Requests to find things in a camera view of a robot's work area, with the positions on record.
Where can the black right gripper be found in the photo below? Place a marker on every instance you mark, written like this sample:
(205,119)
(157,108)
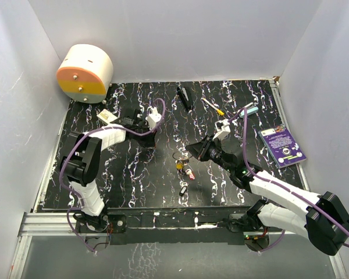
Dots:
(200,150)

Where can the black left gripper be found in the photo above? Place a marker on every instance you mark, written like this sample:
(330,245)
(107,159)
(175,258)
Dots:
(149,142)

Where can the metal keyring with keys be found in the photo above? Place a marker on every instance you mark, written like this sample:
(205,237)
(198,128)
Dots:
(181,159)

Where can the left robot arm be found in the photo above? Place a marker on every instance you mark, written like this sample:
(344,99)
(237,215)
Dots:
(79,161)

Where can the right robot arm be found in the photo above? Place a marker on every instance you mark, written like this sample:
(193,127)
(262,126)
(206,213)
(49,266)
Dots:
(256,180)

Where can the pale green cardboard box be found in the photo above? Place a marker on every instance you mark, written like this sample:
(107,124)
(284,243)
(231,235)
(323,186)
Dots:
(106,117)

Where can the red tag key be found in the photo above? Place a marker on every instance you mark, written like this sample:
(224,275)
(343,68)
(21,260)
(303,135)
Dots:
(190,174)

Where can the black key tag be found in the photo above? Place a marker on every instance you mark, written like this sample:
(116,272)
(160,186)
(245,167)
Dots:
(183,191)

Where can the black stapler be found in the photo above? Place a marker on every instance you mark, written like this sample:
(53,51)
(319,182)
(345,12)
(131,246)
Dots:
(186,98)

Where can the light blue stapler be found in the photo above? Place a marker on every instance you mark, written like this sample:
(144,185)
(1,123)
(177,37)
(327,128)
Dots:
(251,109)

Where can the white round drawer cabinet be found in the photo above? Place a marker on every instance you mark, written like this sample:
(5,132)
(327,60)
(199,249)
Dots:
(85,73)

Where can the purple booklet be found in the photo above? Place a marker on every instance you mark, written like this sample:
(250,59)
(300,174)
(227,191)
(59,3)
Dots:
(282,147)

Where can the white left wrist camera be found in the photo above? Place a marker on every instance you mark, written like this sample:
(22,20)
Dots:
(154,118)

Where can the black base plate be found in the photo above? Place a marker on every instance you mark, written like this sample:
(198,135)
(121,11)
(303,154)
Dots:
(174,225)

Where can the aluminium frame rail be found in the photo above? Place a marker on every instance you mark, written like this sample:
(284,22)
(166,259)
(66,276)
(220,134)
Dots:
(53,223)

